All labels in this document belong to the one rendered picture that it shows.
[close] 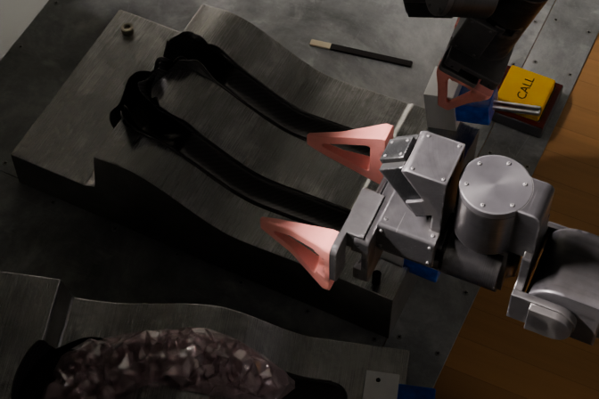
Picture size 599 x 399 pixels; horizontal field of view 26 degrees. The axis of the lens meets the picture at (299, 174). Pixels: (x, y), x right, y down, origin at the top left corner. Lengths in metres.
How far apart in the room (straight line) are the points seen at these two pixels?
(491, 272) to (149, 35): 0.75
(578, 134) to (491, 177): 0.68
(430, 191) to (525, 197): 0.07
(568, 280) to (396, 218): 0.15
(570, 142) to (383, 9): 0.32
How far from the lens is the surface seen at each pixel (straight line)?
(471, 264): 1.07
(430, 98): 1.52
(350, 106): 1.58
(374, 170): 1.15
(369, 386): 1.38
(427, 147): 1.02
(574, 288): 1.06
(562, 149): 1.68
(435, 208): 1.03
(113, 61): 1.67
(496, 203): 1.00
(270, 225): 1.10
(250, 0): 1.80
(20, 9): 2.93
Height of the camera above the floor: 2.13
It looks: 55 degrees down
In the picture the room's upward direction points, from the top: straight up
